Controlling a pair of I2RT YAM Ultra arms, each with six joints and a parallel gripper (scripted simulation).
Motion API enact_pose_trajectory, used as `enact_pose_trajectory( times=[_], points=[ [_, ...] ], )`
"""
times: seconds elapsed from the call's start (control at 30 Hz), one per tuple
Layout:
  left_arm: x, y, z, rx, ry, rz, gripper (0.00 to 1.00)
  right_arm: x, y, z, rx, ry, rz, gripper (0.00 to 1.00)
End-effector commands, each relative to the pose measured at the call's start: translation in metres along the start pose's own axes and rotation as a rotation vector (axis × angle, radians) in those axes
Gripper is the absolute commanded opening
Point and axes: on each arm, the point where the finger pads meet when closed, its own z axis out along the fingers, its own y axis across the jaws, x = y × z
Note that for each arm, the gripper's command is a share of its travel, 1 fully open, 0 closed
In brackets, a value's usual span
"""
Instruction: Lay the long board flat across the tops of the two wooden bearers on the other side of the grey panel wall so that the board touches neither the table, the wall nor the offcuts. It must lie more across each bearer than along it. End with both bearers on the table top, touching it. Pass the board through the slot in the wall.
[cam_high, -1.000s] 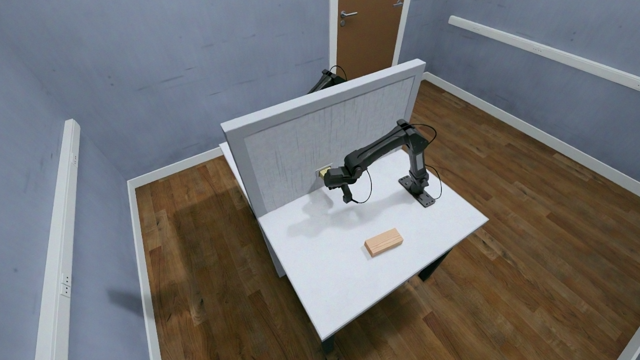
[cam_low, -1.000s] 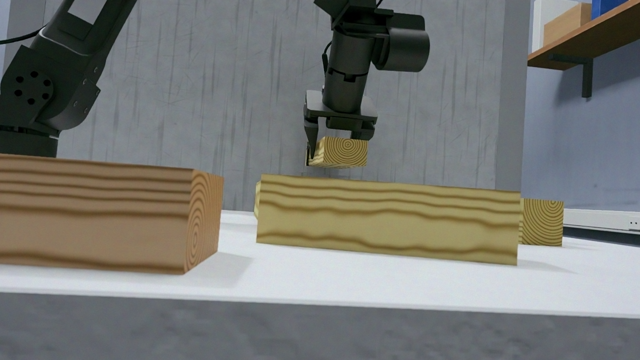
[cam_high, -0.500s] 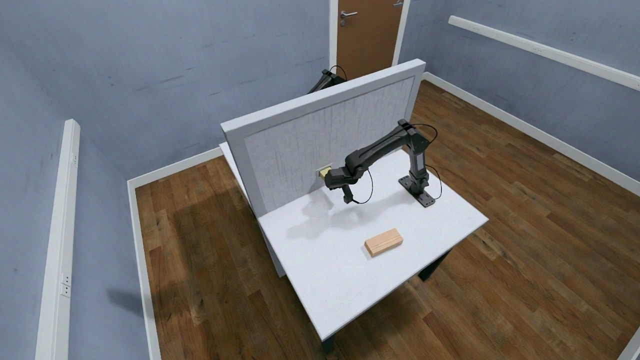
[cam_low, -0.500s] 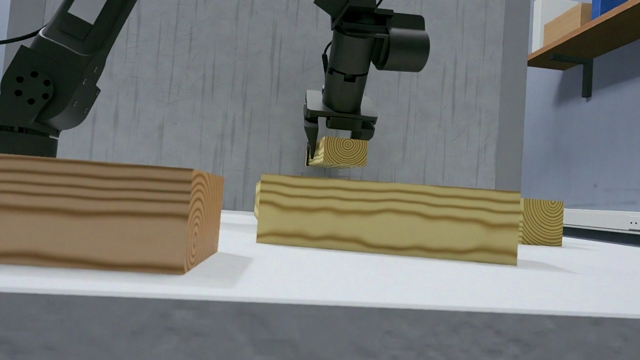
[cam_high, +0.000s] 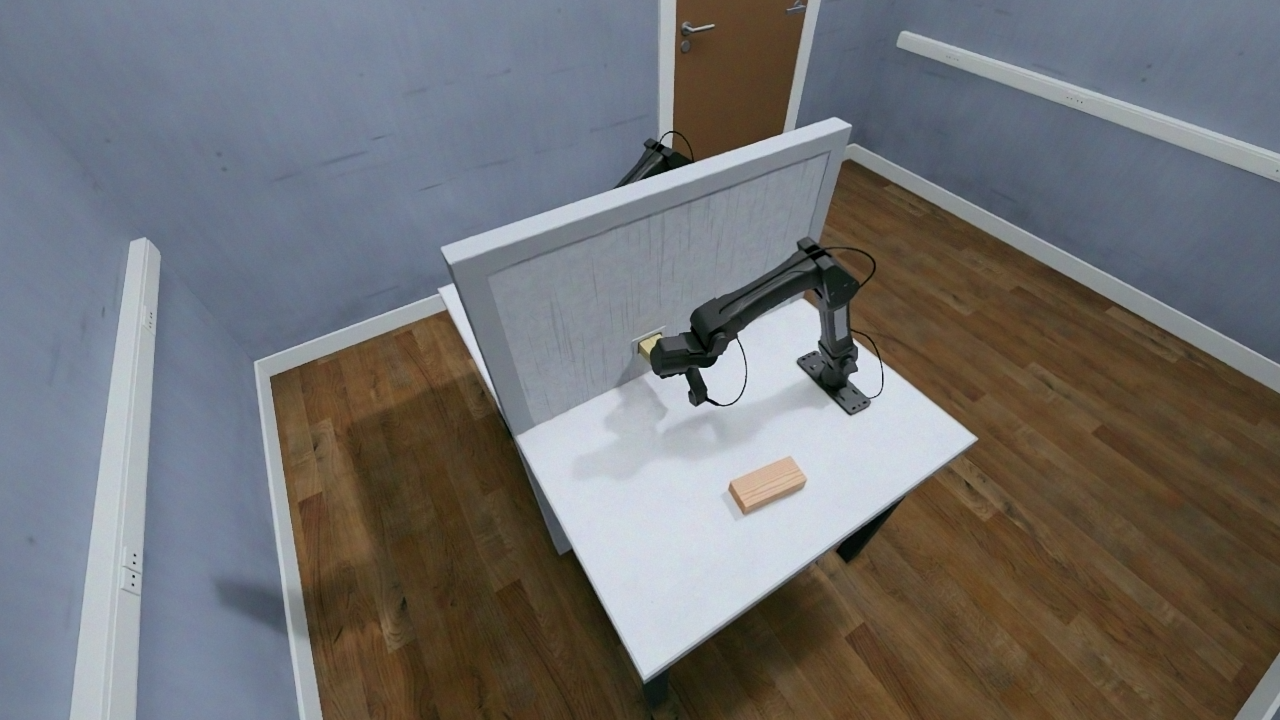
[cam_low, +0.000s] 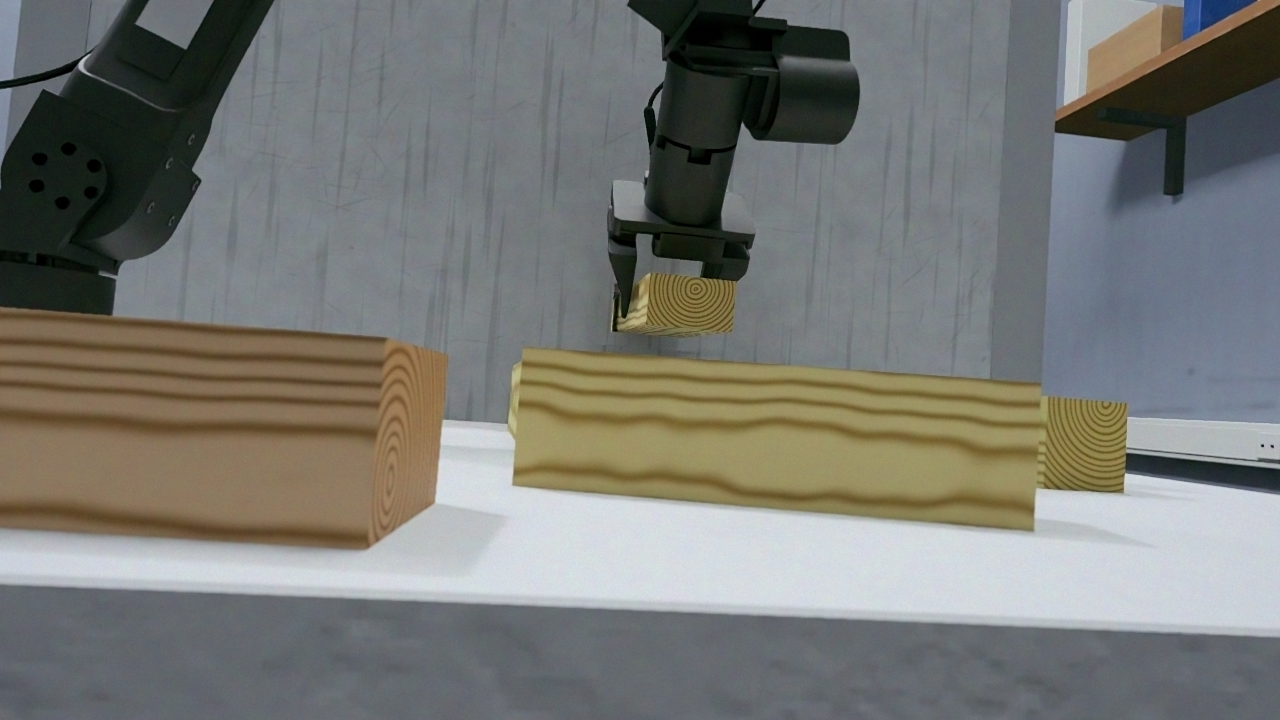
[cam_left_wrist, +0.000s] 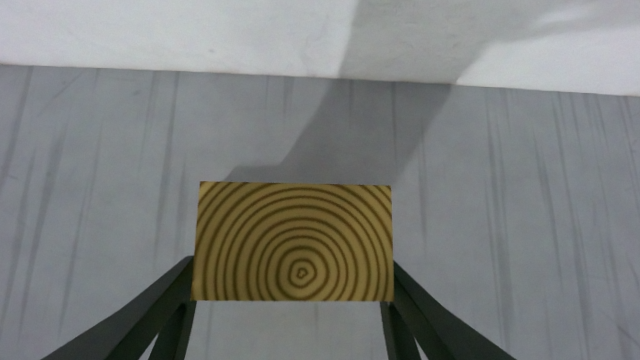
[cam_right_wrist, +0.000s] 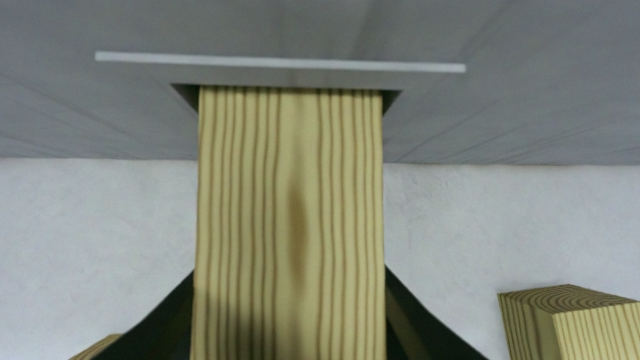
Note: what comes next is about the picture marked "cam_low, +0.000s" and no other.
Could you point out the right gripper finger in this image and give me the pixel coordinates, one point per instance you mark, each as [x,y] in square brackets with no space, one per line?
[723,272]
[623,259]

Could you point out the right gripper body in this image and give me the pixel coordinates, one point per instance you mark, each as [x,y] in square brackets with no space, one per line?
[681,204]

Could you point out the long wooden board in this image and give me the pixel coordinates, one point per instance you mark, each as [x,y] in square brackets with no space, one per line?
[677,306]

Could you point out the grey panel wall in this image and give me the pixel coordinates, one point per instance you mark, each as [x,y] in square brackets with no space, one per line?
[439,172]

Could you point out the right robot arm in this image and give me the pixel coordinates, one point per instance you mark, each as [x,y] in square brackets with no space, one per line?
[102,172]

